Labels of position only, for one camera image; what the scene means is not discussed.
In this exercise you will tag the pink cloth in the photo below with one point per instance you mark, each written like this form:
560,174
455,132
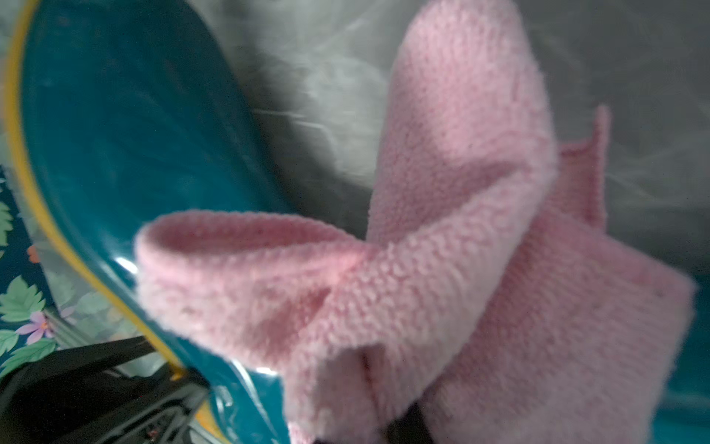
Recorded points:
486,293

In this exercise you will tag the green rubber boot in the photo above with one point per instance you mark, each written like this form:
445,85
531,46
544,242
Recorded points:
119,112

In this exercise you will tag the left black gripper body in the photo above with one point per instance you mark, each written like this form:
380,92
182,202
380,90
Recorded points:
78,396

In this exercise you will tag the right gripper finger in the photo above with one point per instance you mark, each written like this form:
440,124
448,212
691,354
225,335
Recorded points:
409,428

